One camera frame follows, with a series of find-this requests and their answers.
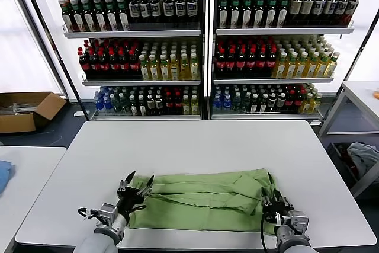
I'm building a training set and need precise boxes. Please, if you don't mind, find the white side table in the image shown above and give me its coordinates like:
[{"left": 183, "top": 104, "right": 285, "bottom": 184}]
[{"left": 0, "top": 145, "right": 68, "bottom": 253}]

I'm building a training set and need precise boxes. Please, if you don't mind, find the black window post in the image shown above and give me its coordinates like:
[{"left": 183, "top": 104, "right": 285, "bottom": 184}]
[
  {"left": 324, "top": 12, "right": 379, "bottom": 119},
  {"left": 16, "top": 0, "right": 91, "bottom": 119}
]

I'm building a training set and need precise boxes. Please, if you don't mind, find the yellow juice bottle green neck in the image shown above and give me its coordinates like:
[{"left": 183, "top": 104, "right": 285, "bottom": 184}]
[
  {"left": 149, "top": 54, "right": 160, "bottom": 81},
  {"left": 306, "top": 52, "right": 320, "bottom": 79},
  {"left": 169, "top": 53, "right": 181, "bottom": 81},
  {"left": 139, "top": 54, "right": 150, "bottom": 81},
  {"left": 325, "top": 51, "right": 341, "bottom": 78},
  {"left": 159, "top": 53, "right": 170, "bottom": 81},
  {"left": 189, "top": 53, "right": 201, "bottom": 81},
  {"left": 284, "top": 52, "right": 298, "bottom": 79},
  {"left": 272, "top": 52, "right": 288, "bottom": 79},
  {"left": 316, "top": 52, "right": 331, "bottom": 79},
  {"left": 180, "top": 53, "right": 191, "bottom": 81},
  {"left": 295, "top": 52, "right": 309, "bottom": 79}
]

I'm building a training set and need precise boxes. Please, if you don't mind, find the dark bottle white blue label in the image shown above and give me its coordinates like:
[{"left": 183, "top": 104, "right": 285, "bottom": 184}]
[
  {"left": 336, "top": 0, "right": 349, "bottom": 26},
  {"left": 150, "top": 0, "right": 162, "bottom": 24},
  {"left": 139, "top": 0, "right": 152, "bottom": 24},
  {"left": 313, "top": 0, "right": 326, "bottom": 25},
  {"left": 163, "top": 0, "right": 175, "bottom": 24},
  {"left": 345, "top": 0, "right": 361, "bottom": 26},
  {"left": 175, "top": 0, "right": 187, "bottom": 24},
  {"left": 187, "top": 0, "right": 199, "bottom": 24},
  {"left": 325, "top": 0, "right": 338, "bottom": 25},
  {"left": 129, "top": 0, "right": 141, "bottom": 24}
]

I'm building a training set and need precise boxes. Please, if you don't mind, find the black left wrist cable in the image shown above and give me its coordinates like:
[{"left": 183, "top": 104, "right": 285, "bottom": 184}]
[{"left": 77, "top": 207, "right": 100, "bottom": 222}]

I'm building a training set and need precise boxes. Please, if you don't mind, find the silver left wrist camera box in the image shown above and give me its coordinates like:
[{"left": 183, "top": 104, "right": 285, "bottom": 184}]
[{"left": 94, "top": 202, "right": 120, "bottom": 225}]

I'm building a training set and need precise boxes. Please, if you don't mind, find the grey metal rods bundle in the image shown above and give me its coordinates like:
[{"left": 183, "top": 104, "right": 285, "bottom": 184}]
[{"left": 0, "top": 101, "right": 40, "bottom": 115}]

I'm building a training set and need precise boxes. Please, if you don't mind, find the small cola bottle red cap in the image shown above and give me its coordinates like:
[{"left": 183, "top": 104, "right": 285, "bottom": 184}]
[
  {"left": 294, "top": 90, "right": 305, "bottom": 112},
  {"left": 164, "top": 91, "right": 174, "bottom": 116},
  {"left": 174, "top": 91, "right": 183, "bottom": 116},
  {"left": 285, "top": 90, "right": 296, "bottom": 111}
]

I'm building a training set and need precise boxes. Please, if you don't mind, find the light green t-shirt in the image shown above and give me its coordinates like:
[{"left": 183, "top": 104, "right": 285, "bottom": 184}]
[{"left": 127, "top": 168, "right": 282, "bottom": 236}]

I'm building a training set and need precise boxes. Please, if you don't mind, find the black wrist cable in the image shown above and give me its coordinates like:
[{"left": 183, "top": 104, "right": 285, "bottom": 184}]
[
  {"left": 259, "top": 214, "right": 281, "bottom": 252},
  {"left": 77, "top": 207, "right": 100, "bottom": 222}
]

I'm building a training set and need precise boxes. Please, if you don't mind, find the dark bottle beige label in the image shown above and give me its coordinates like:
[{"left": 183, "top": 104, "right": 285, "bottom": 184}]
[
  {"left": 301, "top": 0, "right": 314, "bottom": 25},
  {"left": 289, "top": 0, "right": 303, "bottom": 25}
]

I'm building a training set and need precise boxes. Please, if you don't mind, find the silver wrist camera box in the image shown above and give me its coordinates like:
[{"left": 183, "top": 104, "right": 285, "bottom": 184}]
[
  {"left": 284, "top": 210, "right": 311, "bottom": 233},
  {"left": 94, "top": 202, "right": 120, "bottom": 225}
]

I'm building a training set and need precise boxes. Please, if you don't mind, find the grey frame white table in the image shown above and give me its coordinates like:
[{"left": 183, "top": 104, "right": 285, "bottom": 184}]
[{"left": 319, "top": 81, "right": 379, "bottom": 199}]

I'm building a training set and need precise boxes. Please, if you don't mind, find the brown cardboard box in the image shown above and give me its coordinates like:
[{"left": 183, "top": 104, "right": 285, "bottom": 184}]
[{"left": 0, "top": 91, "right": 68, "bottom": 134}]

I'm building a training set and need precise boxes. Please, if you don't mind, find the grey white cloth pile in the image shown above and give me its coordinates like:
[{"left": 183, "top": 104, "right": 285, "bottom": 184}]
[{"left": 346, "top": 142, "right": 379, "bottom": 178}]

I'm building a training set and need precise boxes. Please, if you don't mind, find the blue folded cloth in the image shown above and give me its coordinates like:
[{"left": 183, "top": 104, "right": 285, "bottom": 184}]
[{"left": 0, "top": 159, "right": 16, "bottom": 197}]

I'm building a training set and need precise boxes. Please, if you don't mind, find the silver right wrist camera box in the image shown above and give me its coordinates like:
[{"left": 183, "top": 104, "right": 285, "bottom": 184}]
[{"left": 284, "top": 210, "right": 311, "bottom": 233}]

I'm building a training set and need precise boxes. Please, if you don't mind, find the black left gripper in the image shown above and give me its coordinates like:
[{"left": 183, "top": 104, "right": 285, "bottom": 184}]
[{"left": 117, "top": 171, "right": 156, "bottom": 216}]

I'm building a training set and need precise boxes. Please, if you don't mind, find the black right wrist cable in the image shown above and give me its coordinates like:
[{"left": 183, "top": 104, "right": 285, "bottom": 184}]
[{"left": 259, "top": 214, "right": 281, "bottom": 252}]

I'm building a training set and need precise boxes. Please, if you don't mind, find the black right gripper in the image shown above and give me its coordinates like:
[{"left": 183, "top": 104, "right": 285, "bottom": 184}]
[{"left": 260, "top": 187, "right": 294, "bottom": 224}]

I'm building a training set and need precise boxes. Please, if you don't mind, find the dark tea bottle green neck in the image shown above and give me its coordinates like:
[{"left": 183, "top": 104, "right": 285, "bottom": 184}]
[
  {"left": 277, "top": 0, "right": 290, "bottom": 28},
  {"left": 94, "top": 0, "right": 109, "bottom": 32},
  {"left": 82, "top": 0, "right": 98, "bottom": 32},
  {"left": 117, "top": 0, "right": 131, "bottom": 31},
  {"left": 105, "top": 0, "right": 120, "bottom": 31},
  {"left": 230, "top": 0, "right": 242, "bottom": 28},
  {"left": 242, "top": 0, "right": 254, "bottom": 28},
  {"left": 61, "top": 0, "right": 74, "bottom": 32},
  {"left": 254, "top": 0, "right": 266, "bottom": 28},
  {"left": 265, "top": 0, "right": 278, "bottom": 28},
  {"left": 218, "top": 0, "right": 229, "bottom": 28},
  {"left": 72, "top": 0, "right": 86, "bottom": 32}
]

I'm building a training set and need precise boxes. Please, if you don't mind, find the grey metal shelf unit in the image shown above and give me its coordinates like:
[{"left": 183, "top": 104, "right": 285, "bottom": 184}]
[
  {"left": 208, "top": 0, "right": 374, "bottom": 122},
  {"left": 41, "top": 0, "right": 208, "bottom": 121}
]

